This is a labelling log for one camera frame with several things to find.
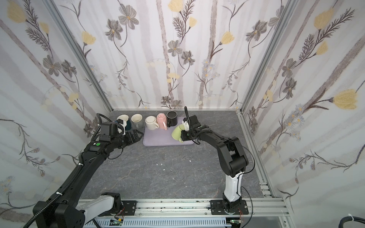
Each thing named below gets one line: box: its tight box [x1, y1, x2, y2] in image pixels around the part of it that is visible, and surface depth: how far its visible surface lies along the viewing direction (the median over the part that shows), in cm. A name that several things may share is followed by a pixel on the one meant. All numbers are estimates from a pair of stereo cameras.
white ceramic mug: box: [144, 115, 160, 131], surface depth 107 cm
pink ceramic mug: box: [156, 113, 168, 131], surface depth 106 cm
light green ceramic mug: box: [171, 123, 186, 143], surface depth 97 cm
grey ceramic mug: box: [130, 113, 145, 130], surface depth 106 cm
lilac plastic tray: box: [142, 116, 195, 147], surface depth 103 cm
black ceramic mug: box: [166, 110, 178, 128], surface depth 107 cm
